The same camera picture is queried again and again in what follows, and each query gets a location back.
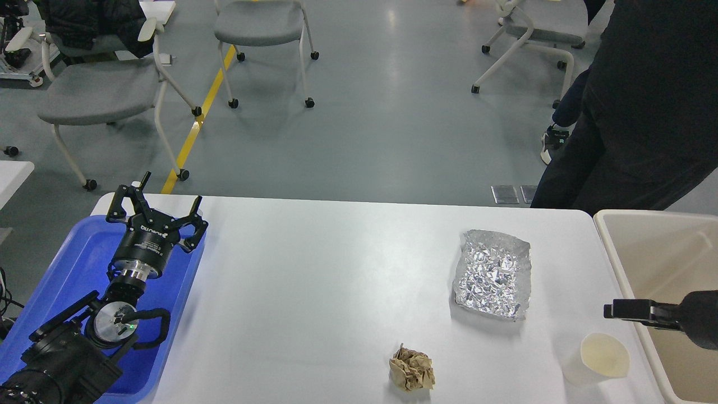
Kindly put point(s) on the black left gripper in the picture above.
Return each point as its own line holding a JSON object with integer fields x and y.
{"x": 147, "y": 246}

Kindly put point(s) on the translucent plastic cup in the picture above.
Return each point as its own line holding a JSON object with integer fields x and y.
{"x": 596, "y": 358}

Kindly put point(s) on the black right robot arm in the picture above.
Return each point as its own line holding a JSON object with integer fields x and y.
{"x": 695, "y": 315}

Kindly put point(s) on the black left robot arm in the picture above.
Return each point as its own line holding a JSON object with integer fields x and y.
{"x": 100, "y": 324}

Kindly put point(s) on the blue plastic tray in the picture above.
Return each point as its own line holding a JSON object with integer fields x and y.
{"x": 80, "y": 267}

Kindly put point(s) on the white side table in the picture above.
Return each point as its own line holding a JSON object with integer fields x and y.
{"x": 13, "y": 174}

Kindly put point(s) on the grey chair with jacket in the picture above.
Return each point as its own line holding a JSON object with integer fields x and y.
{"x": 92, "y": 93}

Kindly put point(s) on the black jacket on chair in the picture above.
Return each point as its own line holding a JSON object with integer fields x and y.
{"x": 79, "y": 24}

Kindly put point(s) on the grey chair centre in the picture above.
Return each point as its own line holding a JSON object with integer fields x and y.
{"x": 264, "y": 24}

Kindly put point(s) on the crumpled brown paper ball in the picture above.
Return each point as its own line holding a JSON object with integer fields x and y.
{"x": 411, "y": 370}

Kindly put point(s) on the crumpled aluminium foil tray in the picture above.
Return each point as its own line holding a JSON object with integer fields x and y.
{"x": 493, "y": 275}

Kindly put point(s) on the metal floor socket plates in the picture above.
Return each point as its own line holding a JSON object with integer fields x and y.
{"x": 505, "y": 195}

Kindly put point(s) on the grey chair right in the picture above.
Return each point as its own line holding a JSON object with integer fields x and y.
{"x": 551, "y": 27}

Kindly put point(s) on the person in black clothes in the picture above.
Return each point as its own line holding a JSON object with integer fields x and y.
{"x": 646, "y": 135}

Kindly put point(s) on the beige plastic bin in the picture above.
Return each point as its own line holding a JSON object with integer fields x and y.
{"x": 663, "y": 256}

